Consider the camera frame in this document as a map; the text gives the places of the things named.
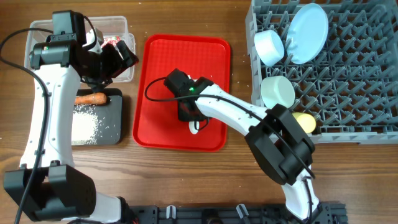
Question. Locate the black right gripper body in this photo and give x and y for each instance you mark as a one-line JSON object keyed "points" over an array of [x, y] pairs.
{"points": [[182, 116]]}

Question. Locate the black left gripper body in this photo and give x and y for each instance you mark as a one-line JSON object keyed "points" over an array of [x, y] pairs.
{"points": [[105, 65]]}

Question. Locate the white plastic spoon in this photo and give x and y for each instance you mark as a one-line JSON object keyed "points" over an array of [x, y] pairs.
{"points": [[194, 127]]}

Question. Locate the red snack wrapper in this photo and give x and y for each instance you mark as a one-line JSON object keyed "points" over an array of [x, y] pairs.
{"points": [[113, 40]]}

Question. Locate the orange carrot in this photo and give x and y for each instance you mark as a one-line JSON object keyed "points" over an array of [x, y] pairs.
{"points": [[91, 99]]}

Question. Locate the white rice grains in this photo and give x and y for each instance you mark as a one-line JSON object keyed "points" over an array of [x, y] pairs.
{"points": [[91, 126]]}

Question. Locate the mint green bowl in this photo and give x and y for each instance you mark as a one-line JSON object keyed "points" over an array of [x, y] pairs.
{"points": [[277, 90]]}

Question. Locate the light blue bowl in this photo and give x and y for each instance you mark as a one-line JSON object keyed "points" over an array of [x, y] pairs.
{"points": [[269, 47]]}

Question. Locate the yellow plastic cup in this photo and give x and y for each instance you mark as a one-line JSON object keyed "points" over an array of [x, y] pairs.
{"points": [[306, 121]]}

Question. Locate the large light blue plate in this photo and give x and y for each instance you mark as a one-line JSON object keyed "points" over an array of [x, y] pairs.
{"points": [[307, 33]]}

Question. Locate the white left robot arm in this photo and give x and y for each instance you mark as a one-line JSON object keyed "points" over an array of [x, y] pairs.
{"points": [[47, 186]]}

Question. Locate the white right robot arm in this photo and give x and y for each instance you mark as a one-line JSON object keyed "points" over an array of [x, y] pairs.
{"points": [[278, 143]]}

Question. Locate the clear plastic waste bin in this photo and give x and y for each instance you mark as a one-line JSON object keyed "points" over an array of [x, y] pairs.
{"points": [[110, 26]]}

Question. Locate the black waste tray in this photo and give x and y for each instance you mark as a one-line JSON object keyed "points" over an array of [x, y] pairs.
{"points": [[113, 108]]}

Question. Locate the grey dishwasher rack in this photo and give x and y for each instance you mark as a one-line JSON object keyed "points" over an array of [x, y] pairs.
{"points": [[350, 87]]}

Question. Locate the red plastic tray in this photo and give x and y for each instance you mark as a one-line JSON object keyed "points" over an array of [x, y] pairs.
{"points": [[156, 124]]}

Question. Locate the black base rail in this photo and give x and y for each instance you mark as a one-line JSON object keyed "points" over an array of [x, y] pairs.
{"points": [[325, 213]]}

